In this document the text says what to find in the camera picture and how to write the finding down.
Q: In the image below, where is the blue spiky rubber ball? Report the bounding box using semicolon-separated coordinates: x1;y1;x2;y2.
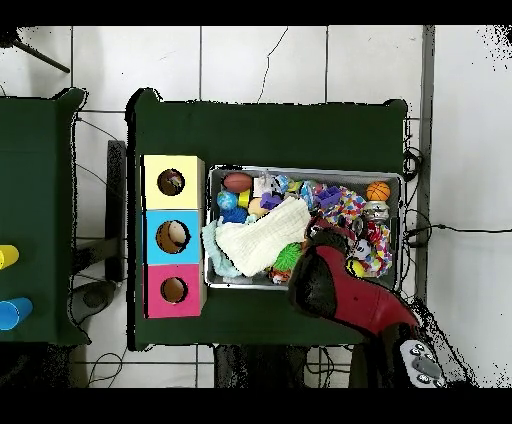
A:
219;206;249;224

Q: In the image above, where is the wooden box with three holes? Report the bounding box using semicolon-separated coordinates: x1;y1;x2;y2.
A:
139;154;207;320

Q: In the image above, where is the black power cable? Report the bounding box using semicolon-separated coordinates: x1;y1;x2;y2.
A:
402;223;512;249

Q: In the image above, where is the mint knitted cloth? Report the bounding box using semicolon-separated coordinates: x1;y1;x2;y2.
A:
200;215;243;279

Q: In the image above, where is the orange toy basketball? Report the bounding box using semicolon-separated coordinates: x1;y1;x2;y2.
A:
365;180;392;202

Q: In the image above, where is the dark green table cloth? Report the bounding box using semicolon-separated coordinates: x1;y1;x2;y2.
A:
125;87;409;353
0;87;92;347

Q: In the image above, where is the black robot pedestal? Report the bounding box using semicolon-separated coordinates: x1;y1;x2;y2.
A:
213;344;309;389

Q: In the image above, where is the globe print ball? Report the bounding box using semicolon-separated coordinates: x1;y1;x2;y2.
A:
216;190;240;212

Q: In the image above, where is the brown toy football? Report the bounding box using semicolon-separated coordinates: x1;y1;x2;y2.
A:
222;171;255;194

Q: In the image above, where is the blue cup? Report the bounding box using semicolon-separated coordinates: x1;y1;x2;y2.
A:
0;296;34;332

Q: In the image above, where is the green spiky rubber ball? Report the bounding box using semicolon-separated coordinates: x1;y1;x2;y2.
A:
272;241;304;271

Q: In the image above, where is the polka dot cloth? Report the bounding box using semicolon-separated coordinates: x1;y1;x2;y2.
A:
319;186;368;227
361;221;394;278
158;169;186;196

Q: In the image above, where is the grey stand foot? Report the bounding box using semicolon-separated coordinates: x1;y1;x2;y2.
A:
70;279;118;326

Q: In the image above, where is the yellow cup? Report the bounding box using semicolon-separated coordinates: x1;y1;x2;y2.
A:
0;244;20;271

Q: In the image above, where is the black upright panel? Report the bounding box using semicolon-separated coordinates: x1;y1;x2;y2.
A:
105;139;128;284

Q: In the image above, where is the shallow wire mesh bin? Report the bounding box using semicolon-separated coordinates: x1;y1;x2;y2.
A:
202;164;404;296

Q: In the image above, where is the cream knitted cloth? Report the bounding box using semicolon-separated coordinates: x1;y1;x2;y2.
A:
214;196;312;278

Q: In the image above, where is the purple toy building brick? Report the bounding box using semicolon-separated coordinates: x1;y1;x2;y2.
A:
315;185;342;210

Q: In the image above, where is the black tripod leg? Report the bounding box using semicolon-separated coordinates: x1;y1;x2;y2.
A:
0;27;72;75

